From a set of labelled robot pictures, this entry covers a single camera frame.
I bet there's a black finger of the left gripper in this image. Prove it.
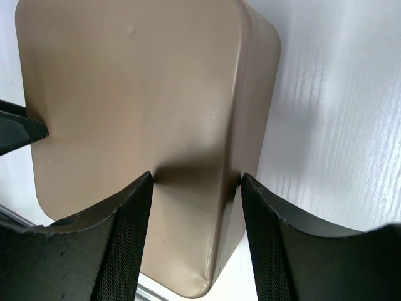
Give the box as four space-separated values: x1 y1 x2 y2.
0 100 49 156

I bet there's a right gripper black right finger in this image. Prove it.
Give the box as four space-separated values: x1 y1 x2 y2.
241 174 400 300

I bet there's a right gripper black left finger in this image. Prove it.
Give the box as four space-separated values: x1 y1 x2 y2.
1 172 153 300

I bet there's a gold tin lid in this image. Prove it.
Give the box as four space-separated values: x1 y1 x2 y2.
15 1 250 298

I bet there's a gold tin box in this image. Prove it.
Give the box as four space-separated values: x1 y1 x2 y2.
214 1 281 275

